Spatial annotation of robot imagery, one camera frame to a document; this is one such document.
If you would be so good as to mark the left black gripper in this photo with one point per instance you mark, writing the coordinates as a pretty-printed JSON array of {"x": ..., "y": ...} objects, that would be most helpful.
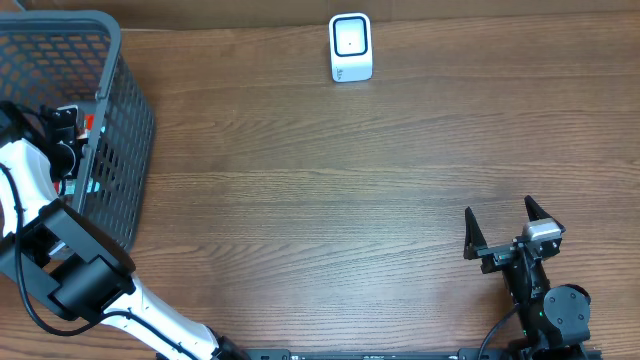
[{"x": 63, "y": 132}]

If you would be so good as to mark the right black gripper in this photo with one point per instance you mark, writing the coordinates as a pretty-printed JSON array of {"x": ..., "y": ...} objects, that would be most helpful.
[{"x": 503, "y": 250}]

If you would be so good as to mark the orange pasta packet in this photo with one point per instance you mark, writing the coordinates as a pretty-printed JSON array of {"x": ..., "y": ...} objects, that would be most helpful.
[{"x": 67, "y": 186}]

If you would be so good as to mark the teal snack packet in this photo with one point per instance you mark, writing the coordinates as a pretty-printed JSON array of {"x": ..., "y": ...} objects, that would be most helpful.
[{"x": 97, "y": 167}]

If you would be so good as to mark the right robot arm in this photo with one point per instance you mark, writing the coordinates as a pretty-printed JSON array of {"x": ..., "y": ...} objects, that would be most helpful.
[{"x": 554, "y": 320}]

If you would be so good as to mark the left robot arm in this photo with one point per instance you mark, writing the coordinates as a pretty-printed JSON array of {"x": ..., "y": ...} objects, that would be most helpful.
[{"x": 71, "y": 276}]

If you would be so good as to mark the white barcode scanner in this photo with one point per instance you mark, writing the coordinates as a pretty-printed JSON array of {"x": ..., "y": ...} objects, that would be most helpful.
[{"x": 351, "y": 47}]

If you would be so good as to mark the grey plastic shopping basket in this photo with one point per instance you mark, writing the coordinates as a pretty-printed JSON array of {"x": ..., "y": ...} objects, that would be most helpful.
[{"x": 56, "y": 58}]

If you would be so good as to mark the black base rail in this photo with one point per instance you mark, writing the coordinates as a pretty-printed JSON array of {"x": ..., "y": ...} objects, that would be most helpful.
[{"x": 461, "y": 354}]

